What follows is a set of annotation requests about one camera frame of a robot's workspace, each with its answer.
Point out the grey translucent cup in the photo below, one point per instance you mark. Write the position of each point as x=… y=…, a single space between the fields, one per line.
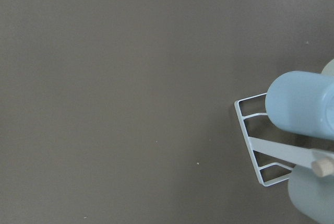
x=311 y=195

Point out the cream cup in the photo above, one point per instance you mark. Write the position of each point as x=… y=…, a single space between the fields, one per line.
x=328 y=69

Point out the white wire cup rack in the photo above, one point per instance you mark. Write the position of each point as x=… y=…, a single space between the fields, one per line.
x=319 y=161

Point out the blue cup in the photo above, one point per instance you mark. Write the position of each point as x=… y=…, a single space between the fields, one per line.
x=302 y=103

